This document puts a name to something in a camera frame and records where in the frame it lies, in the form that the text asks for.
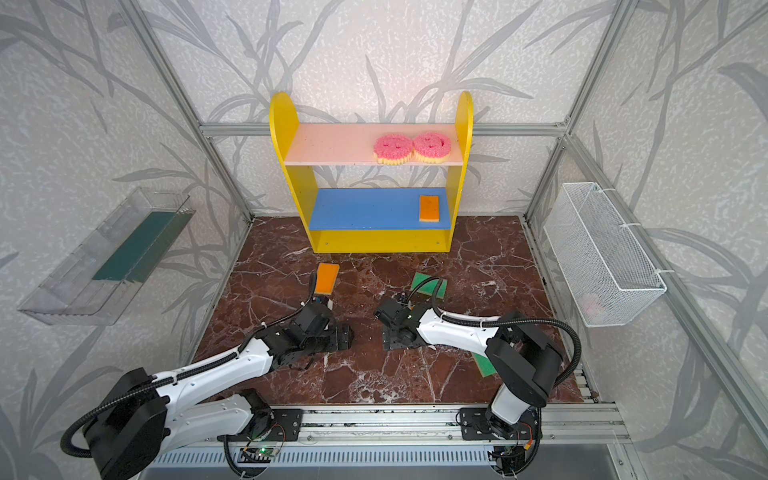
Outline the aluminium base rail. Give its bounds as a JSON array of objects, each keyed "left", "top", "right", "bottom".
[{"left": 161, "top": 404, "right": 631, "bottom": 448}]

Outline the pink smiley sponge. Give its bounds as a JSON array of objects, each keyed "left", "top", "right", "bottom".
[
  {"left": 373, "top": 134, "right": 413, "bottom": 165},
  {"left": 412, "top": 132, "right": 452, "bottom": 164}
]

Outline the green sponge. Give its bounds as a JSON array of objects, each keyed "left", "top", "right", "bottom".
[
  {"left": 409, "top": 273, "right": 448, "bottom": 299},
  {"left": 472, "top": 353, "right": 496, "bottom": 378}
]

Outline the clear plastic wall tray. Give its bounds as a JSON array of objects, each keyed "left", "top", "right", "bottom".
[{"left": 19, "top": 187, "right": 196, "bottom": 326}]

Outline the green sponge lower right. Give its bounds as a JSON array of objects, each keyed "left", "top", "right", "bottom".
[{"left": 472, "top": 353, "right": 496, "bottom": 378}]

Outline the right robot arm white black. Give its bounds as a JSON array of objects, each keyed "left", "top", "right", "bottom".
[{"left": 375, "top": 277, "right": 582, "bottom": 442}]

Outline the yellow shelf with coloured boards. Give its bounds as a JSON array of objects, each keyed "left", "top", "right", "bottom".
[{"left": 269, "top": 91, "right": 474, "bottom": 253}]

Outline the green circuit board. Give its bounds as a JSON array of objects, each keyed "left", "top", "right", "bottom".
[{"left": 236, "top": 445, "right": 283, "bottom": 465}]

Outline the yellow sponge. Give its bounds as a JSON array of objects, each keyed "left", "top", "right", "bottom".
[{"left": 314, "top": 263, "right": 340, "bottom": 296}]

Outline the orange sponge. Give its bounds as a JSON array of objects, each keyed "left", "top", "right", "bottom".
[{"left": 419, "top": 195, "right": 441, "bottom": 223}]

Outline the white wire mesh basket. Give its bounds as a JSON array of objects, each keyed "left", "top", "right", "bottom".
[{"left": 544, "top": 182, "right": 667, "bottom": 328}]

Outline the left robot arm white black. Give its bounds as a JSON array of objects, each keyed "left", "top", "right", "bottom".
[{"left": 60, "top": 297, "right": 353, "bottom": 479}]

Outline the green sponge upper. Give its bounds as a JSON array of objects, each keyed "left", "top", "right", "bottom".
[{"left": 409, "top": 273, "right": 448, "bottom": 299}]

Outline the dark green tray liner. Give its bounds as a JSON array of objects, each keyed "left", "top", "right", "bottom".
[{"left": 92, "top": 211, "right": 194, "bottom": 283}]

